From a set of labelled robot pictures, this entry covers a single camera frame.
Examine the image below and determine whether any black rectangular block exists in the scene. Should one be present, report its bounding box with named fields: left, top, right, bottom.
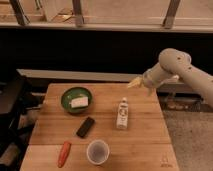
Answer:
left=76, top=117, right=95, bottom=138

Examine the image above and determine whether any orange carrot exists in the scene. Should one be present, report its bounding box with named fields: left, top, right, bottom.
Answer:
left=57, top=141, right=71, bottom=168

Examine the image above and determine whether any white block in bowl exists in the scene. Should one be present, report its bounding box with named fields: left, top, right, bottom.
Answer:
left=71, top=97, right=89, bottom=108

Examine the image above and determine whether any green bowl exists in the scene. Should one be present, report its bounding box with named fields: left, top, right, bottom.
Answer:
left=61, top=87, right=92, bottom=114

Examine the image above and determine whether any white squeeze bottle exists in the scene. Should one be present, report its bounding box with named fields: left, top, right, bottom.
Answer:
left=116, top=97, right=128, bottom=129

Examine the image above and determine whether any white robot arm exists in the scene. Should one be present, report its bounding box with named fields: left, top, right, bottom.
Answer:
left=127, top=48, right=213, bottom=108

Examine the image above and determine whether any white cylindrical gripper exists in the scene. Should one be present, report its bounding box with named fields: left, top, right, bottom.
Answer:
left=127, top=65, right=179, bottom=96

